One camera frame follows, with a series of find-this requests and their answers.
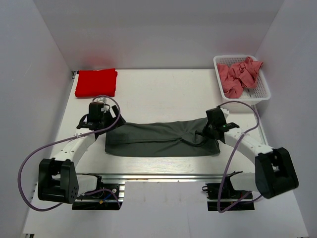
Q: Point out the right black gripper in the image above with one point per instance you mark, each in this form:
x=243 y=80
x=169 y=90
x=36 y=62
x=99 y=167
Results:
x=206 y=132

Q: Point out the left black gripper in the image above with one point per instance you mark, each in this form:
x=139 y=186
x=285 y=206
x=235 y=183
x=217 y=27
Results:
x=108 y=113

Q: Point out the dark grey t-shirt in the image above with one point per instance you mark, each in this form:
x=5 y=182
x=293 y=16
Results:
x=161 y=139

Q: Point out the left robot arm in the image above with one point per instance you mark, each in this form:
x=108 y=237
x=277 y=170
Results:
x=58 y=180

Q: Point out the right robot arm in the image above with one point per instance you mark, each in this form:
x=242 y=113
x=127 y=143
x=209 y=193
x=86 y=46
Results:
x=274 y=171

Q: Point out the folded red t-shirt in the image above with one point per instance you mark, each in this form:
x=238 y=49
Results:
x=92 y=83

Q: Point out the white plastic basket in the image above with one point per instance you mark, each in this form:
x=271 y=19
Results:
x=250 y=96

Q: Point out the crumpled pink t-shirt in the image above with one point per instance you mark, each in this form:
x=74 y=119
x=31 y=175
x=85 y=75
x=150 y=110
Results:
x=239 y=76

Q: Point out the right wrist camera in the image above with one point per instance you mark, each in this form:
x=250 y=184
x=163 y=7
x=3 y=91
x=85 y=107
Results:
x=217 y=117

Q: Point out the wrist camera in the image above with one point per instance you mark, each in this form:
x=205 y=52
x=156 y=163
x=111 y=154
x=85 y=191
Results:
x=217 y=117
x=97 y=109

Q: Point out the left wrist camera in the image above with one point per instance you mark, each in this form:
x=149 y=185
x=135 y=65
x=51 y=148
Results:
x=97 y=109

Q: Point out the aluminium table rail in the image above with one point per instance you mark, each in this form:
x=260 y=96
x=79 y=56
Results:
x=158 y=177

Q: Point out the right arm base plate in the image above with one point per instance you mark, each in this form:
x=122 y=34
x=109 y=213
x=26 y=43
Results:
x=228 y=197

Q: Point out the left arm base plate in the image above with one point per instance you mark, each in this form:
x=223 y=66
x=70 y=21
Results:
x=109 y=198

